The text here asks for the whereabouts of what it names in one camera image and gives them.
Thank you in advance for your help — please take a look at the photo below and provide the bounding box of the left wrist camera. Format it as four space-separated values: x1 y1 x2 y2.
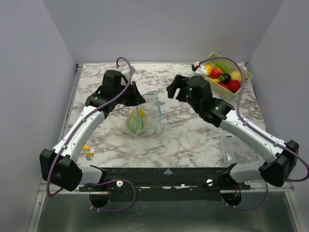
120 67 130 85

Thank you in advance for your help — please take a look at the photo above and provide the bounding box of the green plastic basket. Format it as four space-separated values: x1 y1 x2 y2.
202 52 253 100

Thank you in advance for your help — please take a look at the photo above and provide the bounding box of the clear plastic box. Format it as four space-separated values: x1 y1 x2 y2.
221 135 259 164

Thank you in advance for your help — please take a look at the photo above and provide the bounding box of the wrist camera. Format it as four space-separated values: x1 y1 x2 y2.
120 67 130 85
191 61 208 78

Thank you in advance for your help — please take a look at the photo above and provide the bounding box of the yellow lemon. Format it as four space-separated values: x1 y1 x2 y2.
205 64 212 76

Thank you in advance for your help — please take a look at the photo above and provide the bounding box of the beige pear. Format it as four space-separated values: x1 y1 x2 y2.
230 71 242 82

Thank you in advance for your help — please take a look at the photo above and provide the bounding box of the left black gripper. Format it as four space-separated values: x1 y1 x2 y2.
114 81 146 107

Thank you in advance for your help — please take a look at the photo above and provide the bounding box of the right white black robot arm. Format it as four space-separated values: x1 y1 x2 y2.
167 75 299 189

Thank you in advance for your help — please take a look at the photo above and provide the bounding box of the green white cabbage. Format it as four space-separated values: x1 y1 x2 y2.
126 111 144 134

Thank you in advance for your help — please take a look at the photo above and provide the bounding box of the yellow red mango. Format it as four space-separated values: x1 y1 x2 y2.
139 109 145 118

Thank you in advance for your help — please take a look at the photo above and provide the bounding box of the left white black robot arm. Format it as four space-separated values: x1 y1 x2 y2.
39 68 145 191

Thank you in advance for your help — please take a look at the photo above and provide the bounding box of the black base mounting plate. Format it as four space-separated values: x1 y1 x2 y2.
79 167 250 201

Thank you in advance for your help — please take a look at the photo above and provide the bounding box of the clear zip top bag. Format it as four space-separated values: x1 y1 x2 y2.
127 92 162 136

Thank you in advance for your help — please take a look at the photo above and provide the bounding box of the red pomegranate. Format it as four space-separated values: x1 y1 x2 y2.
227 80 241 93

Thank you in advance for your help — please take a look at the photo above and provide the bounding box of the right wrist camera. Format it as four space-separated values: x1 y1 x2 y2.
191 61 208 78

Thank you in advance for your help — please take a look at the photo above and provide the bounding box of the red apple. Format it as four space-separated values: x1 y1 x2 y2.
211 67 223 79

